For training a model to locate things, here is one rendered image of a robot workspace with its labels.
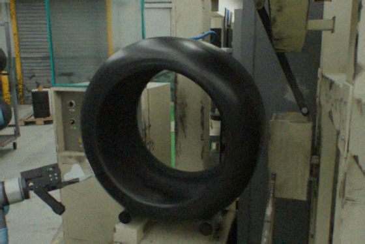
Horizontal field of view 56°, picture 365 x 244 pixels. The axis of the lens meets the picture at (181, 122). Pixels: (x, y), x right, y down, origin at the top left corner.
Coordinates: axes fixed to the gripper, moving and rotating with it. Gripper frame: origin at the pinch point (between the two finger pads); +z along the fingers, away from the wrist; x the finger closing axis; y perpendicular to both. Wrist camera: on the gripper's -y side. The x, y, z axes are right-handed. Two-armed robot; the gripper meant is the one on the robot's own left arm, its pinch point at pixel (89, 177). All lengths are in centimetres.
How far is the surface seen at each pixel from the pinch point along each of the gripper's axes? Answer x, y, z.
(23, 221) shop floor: 225, -25, -45
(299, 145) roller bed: -16, -9, 71
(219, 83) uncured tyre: -36, 16, 36
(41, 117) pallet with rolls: 647, 140, -11
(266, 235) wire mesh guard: -42, -25, 34
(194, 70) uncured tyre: -33, 21, 31
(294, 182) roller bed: -11, -21, 69
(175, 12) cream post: 1, 53, 46
